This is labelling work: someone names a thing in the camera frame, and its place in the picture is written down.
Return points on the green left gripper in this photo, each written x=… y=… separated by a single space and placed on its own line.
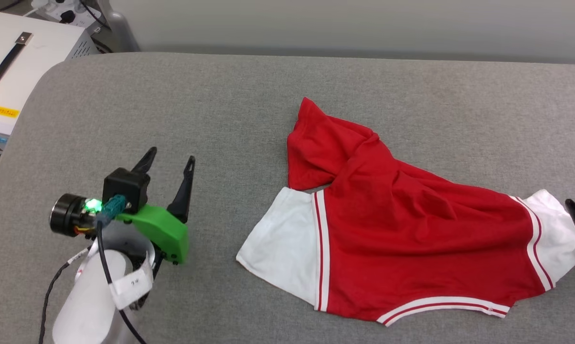
x=165 y=234

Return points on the white equipment case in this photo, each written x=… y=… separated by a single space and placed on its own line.
x=39 y=52

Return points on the white power strip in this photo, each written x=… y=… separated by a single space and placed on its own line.
x=58 y=9

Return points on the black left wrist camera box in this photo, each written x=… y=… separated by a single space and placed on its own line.
x=125 y=186

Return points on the red and white shirt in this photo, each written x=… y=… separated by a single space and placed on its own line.
x=388 y=229

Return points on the yellow warning sticker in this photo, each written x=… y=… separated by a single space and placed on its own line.
x=5 y=112

